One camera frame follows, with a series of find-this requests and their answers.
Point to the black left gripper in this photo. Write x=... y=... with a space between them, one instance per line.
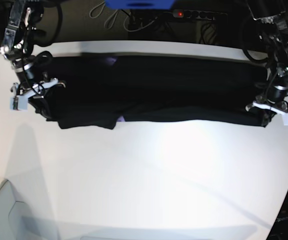
x=275 y=98

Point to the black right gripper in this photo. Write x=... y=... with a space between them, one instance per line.
x=29 y=78

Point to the black t-shirt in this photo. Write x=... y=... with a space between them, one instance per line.
x=103 y=90

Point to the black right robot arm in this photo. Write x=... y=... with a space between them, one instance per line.
x=20 y=37

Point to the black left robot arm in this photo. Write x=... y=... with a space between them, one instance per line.
x=271 y=17

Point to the blue box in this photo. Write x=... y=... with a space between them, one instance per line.
x=140 y=4

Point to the grey bin at table corner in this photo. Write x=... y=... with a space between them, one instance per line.
x=17 y=221

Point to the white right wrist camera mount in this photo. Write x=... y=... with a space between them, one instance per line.
x=20 y=99

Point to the white power strip red switch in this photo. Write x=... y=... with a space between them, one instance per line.
x=195 y=15

